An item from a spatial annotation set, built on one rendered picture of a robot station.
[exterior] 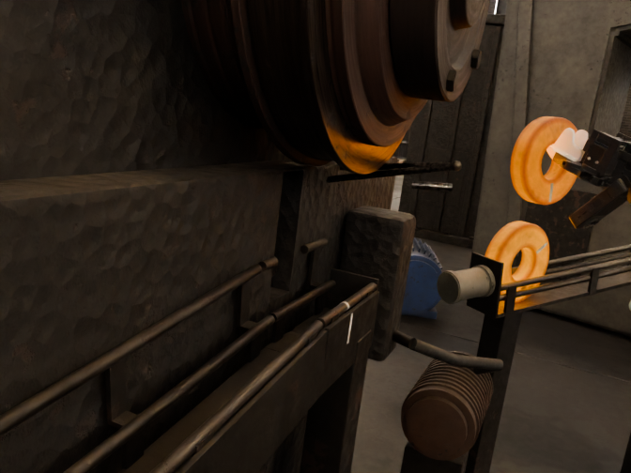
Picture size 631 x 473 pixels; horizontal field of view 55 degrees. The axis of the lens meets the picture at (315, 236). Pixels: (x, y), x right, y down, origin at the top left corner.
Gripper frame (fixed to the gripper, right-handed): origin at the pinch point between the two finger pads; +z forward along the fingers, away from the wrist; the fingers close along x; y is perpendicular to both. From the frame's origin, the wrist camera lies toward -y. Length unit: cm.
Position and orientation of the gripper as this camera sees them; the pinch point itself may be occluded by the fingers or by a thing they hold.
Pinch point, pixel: (549, 149)
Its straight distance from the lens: 118.2
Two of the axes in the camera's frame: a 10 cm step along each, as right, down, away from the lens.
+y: 2.5, -8.6, -4.3
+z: -4.6, -5.0, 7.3
